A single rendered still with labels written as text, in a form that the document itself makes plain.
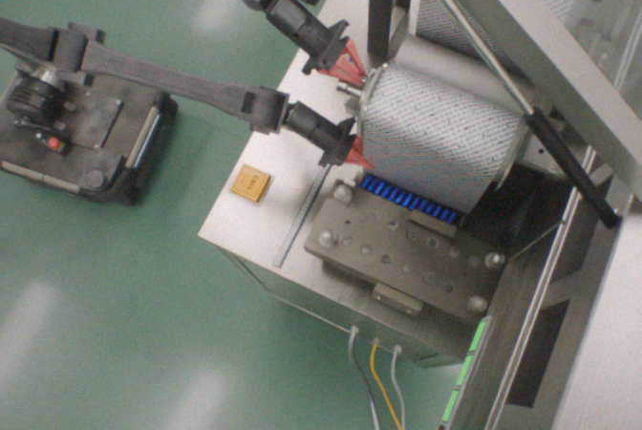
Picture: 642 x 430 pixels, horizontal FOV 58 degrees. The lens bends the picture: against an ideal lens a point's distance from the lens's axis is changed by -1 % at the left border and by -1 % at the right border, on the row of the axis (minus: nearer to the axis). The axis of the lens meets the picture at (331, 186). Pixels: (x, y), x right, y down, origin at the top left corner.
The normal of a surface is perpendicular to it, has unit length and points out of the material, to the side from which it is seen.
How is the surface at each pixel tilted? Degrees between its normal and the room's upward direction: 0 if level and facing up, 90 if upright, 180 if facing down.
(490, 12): 90
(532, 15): 40
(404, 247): 0
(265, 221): 0
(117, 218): 0
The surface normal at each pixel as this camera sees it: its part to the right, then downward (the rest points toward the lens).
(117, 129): -0.04, -0.31
